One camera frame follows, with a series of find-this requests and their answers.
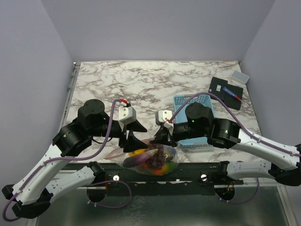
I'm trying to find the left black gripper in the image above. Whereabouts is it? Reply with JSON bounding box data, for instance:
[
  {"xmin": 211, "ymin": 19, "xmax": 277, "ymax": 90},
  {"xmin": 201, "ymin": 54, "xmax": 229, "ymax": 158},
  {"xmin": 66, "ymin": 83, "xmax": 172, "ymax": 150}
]
[{"xmin": 90, "ymin": 119, "xmax": 150, "ymax": 152}]

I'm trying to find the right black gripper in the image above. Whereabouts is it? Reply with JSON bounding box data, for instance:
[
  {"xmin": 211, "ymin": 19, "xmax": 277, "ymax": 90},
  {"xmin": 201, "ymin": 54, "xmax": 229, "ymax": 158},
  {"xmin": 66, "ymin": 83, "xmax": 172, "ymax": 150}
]
[{"xmin": 150, "ymin": 121, "xmax": 208, "ymax": 148}]

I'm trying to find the yellow bell pepper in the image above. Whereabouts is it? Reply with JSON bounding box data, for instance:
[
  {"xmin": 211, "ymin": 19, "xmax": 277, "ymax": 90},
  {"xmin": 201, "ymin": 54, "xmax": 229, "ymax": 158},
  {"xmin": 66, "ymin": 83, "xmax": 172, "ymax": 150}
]
[{"xmin": 128, "ymin": 149, "xmax": 146, "ymax": 157}]

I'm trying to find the clear pink zip bag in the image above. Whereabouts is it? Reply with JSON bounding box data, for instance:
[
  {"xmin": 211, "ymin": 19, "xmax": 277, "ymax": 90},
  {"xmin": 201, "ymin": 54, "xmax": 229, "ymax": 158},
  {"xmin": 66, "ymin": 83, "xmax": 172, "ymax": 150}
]
[{"xmin": 104, "ymin": 139, "xmax": 182, "ymax": 176}]

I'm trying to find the red grape bunch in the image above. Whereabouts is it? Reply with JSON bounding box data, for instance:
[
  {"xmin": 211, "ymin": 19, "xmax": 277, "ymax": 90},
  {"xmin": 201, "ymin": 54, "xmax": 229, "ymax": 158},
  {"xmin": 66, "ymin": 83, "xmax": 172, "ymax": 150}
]
[{"xmin": 146, "ymin": 144, "xmax": 165, "ymax": 169}]

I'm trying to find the small purple eggplant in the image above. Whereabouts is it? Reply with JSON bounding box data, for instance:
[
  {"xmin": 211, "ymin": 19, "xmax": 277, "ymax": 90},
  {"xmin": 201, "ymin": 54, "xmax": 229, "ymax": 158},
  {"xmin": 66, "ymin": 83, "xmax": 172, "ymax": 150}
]
[{"xmin": 122, "ymin": 149, "xmax": 158, "ymax": 168}]

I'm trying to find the orange fruit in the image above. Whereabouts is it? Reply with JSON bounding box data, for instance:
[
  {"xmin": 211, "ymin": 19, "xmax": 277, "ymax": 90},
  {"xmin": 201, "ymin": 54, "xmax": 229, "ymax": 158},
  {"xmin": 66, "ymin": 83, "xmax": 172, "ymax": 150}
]
[{"xmin": 140, "ymin": 161, "xmax": 178, "ymax": 176}]

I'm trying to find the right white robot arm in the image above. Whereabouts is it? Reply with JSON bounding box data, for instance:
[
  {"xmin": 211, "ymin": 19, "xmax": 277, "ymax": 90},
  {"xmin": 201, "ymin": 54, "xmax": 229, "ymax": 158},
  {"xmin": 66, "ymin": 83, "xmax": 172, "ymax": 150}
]
[{"xmin": 150, "ymin": 102, "xmax": 301, "ymax": 186}]

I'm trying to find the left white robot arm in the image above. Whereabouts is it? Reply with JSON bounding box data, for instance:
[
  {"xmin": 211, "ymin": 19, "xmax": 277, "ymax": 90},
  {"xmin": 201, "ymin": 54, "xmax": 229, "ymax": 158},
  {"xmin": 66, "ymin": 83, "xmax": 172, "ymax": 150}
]
[{"xmin": 2, "ymin": 99, "xmax": 147, "ymax": 222}]

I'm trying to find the light blue plastic basket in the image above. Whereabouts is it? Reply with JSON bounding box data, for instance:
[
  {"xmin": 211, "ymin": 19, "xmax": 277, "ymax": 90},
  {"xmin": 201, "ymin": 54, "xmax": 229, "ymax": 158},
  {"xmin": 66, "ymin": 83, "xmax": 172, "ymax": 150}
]
[{"xmin": 173, "ymin": 94, "xmax": 214, "ymax": 150}]

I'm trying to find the blue red screwdriver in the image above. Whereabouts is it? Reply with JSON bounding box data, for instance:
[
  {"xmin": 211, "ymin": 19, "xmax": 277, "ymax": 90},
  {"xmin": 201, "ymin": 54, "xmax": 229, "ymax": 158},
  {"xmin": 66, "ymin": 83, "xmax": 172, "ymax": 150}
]
[{"xmin": 223, "ymin": 87, "xmax": 249, "ymax": 106}]

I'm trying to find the clear plastic lid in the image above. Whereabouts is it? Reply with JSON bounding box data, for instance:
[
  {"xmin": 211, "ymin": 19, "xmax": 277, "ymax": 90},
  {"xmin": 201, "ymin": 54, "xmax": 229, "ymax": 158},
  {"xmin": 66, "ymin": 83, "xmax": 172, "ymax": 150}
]
[{"xmin": 231, "ymin": 71, "xmax": 249, "ymax": 85}]

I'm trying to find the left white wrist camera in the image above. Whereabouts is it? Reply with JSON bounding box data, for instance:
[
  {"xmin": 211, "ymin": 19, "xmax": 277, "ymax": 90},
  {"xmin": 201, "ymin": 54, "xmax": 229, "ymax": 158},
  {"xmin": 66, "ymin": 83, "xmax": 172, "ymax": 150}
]
[{"xmin": 118, "ymin": 106, "xmax": 136, "ymax": 126}]

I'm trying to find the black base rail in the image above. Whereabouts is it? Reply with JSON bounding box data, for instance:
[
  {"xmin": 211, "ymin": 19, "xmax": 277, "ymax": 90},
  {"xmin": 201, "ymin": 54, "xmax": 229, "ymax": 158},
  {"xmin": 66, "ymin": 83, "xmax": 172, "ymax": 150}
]
[{"xmin": 65, "ymin": 161, "xmax": 245, "ymax": 196}]

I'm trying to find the aluminium side rail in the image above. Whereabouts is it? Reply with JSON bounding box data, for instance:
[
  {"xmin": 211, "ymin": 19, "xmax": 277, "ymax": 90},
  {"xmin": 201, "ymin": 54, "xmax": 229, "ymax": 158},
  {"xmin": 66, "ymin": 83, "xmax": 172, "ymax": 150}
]
[{"xmin": 51, "ymin": 62, "xmax": 81, "ymax": 158}]

